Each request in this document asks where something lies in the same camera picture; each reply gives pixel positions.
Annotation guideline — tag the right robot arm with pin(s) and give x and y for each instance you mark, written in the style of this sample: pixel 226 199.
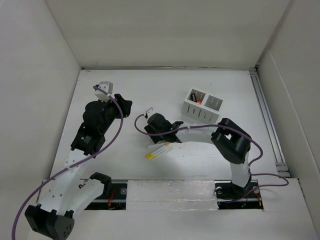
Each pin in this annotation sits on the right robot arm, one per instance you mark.
pixel 228 138

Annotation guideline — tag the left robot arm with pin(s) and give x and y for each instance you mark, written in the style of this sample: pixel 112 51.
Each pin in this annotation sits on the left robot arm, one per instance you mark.
pixel 53 216

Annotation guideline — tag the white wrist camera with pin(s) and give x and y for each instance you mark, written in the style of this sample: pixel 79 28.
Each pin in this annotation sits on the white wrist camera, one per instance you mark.
pixel 149 112
pixel 103 90

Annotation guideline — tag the white marker with pink cap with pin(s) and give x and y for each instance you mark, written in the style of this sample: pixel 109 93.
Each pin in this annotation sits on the white marker with pink cap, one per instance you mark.
pixel 157 145

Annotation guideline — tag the aluminium rail right side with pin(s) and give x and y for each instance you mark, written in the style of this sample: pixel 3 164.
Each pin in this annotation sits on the aluminium rail right side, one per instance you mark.
pixel 279 158

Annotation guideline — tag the white marker orange-yellow cap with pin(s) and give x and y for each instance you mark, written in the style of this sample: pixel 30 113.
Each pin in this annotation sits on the white marker orange-yellow cap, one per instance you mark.
pixel 157 151

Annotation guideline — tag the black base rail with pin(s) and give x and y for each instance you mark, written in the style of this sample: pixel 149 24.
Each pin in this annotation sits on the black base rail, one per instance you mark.
pixel 116 198

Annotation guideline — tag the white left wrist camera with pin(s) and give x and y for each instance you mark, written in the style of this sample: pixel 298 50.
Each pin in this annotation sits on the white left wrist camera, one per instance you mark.
pixel 103 90

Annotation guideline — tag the white marker yellow cap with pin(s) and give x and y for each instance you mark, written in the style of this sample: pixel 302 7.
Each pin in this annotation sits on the white marker yellow cap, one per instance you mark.
pixel 168 150

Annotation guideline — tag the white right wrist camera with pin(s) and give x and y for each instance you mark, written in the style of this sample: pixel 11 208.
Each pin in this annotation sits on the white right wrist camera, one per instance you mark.
pixel 149 112

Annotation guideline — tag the white two-compartment pen holder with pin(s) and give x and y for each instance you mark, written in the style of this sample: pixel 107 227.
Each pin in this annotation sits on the white two-compartment pen holder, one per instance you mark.
pixel 207 112

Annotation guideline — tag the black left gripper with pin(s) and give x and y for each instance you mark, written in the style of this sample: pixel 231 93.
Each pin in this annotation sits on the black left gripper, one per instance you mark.
pixel 124 105

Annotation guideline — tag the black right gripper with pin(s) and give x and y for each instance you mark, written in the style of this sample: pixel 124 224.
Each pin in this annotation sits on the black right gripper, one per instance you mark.
pixel 150 128

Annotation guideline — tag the yellow-capped black highlighter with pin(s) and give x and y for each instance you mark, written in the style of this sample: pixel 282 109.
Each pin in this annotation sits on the yellow-capped black highlighter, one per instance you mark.
pixel 193 97

